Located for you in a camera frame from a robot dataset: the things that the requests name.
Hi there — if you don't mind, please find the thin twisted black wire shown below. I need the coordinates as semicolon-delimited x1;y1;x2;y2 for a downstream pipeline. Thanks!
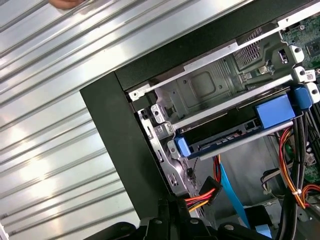
185;156;201;180

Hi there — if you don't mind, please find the metal disk bay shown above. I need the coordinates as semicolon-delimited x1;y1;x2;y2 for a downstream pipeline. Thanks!
128;31;320;162

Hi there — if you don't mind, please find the red yellow power wire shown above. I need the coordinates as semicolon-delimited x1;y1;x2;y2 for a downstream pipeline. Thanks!
184;154;224;213

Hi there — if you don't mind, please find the hard disk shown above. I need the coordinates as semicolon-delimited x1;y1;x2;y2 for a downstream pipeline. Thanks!
173;86;313;162

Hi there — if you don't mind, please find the person's hand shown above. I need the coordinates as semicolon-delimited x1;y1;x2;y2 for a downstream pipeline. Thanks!
48;0;85;10

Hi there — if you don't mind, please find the thick black cable bundle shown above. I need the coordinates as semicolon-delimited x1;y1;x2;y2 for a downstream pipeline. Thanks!
277;109;320;240

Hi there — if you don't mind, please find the light blue wire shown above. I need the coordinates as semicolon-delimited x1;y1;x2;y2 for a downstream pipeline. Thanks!
219;154;273;240

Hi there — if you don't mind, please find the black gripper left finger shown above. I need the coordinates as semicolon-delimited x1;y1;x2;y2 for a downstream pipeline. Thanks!
98;198;177;240

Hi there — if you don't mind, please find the green motherboard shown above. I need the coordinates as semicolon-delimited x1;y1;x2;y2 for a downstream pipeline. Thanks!
279;14;320;186

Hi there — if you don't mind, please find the orange yellow wire bundle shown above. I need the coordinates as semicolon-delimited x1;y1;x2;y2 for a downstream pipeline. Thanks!
278;127;320;210

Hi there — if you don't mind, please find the grey wire bundle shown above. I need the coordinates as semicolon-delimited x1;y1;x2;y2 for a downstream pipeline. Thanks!
261;168;291;198

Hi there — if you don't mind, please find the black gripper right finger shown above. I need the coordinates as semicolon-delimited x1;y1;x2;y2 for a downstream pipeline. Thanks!
176;200;274;240

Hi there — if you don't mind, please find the black open PC case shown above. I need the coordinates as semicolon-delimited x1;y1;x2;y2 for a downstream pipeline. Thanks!
79;0;320;240

